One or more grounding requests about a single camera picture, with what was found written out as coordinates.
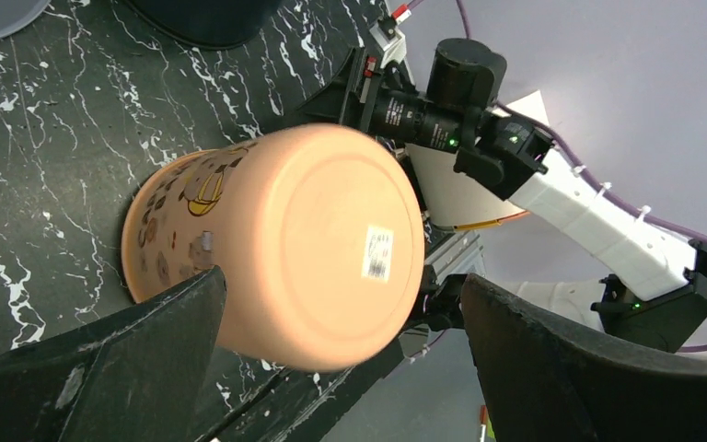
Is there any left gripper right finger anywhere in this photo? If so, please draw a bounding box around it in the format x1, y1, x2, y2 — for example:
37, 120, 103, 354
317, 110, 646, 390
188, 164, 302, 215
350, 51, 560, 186
460, 274, 707, 441

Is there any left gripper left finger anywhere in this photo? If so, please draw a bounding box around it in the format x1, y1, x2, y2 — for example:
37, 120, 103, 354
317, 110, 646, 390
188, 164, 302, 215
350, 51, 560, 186
0, 268, 226, 441

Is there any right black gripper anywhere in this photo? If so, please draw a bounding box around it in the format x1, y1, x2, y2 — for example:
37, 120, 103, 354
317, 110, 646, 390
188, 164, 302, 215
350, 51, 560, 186
296, 38, 507, 153

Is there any orange bucket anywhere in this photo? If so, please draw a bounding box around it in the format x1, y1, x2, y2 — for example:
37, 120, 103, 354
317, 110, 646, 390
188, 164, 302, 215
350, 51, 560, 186
121, 123, 424, 372

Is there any large black bucket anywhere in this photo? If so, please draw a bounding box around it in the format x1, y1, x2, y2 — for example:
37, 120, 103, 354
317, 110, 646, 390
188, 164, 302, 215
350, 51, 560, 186
127, 0, 284, 50

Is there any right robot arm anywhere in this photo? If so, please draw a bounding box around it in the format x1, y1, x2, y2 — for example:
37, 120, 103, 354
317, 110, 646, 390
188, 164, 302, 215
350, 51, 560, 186
297, 38, 707, 353

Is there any white and orange container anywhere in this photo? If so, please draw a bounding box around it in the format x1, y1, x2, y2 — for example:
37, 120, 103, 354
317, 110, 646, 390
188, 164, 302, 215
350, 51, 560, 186
406, 90, 552, 231

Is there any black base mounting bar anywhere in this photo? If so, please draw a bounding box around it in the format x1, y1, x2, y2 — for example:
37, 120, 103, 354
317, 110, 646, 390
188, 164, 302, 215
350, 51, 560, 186
187, 326, 442, 441

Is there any aluminium frame rail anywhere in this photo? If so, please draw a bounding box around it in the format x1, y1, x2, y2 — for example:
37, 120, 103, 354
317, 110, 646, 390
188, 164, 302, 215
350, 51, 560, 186
425, 230, 486, 283

